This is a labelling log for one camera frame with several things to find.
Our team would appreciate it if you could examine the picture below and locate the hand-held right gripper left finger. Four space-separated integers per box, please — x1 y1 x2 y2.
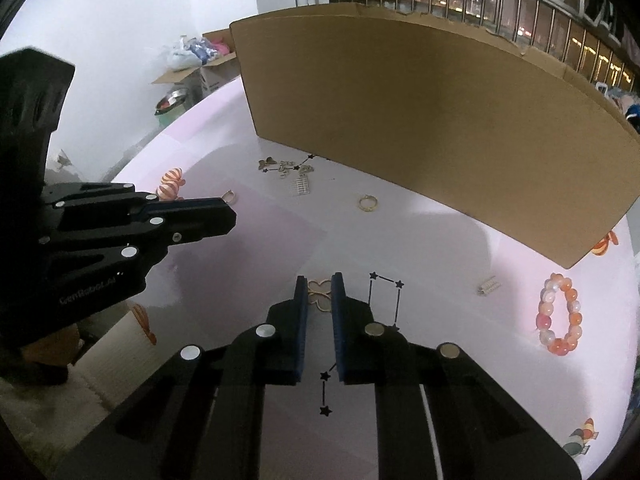
52 275 309 480

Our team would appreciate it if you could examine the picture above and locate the gold butterfly pendant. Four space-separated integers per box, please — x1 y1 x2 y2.
306 280 335 313

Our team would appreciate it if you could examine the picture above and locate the orange striped balloon ornament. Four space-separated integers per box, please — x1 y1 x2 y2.
157 167 186 201

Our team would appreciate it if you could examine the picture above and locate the open cardboard box with clutter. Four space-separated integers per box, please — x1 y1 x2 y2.
151 30 241 106

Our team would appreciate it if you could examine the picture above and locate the brown cardboard box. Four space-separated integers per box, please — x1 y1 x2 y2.
229 2 640 270

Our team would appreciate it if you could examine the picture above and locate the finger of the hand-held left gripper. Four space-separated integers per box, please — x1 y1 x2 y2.
42 205 239 281
45 182 236 217

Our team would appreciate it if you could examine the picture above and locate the blue plastic bag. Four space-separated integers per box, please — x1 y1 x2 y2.
620 85 640 128

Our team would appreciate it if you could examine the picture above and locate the metal bowl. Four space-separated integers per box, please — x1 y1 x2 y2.
155 87 190 116

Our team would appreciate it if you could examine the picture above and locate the orange pink bead bracelet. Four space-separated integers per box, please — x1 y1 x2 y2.
536 272 585 356

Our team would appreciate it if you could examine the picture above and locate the metal balcony railing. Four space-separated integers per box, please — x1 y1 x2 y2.
327 0 640 96

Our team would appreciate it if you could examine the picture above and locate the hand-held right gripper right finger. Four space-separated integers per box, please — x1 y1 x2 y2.
331 271 583 480

